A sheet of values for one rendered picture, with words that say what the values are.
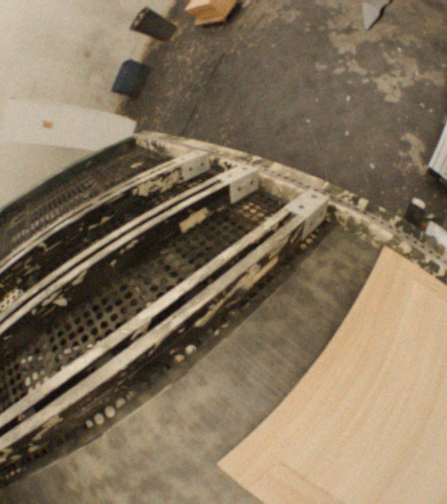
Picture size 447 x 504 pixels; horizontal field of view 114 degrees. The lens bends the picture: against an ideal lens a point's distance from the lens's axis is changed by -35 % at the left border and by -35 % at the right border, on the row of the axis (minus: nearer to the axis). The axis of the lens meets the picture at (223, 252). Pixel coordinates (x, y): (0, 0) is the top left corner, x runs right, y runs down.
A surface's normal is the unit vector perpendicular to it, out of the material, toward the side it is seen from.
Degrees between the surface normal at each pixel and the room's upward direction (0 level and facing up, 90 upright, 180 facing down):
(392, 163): 0
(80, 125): 90
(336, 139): 0
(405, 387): 57
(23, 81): 90
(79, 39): 90
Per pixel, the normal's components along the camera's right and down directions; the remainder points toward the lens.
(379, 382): -0.07, -0.70
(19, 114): 0.63, 0.61
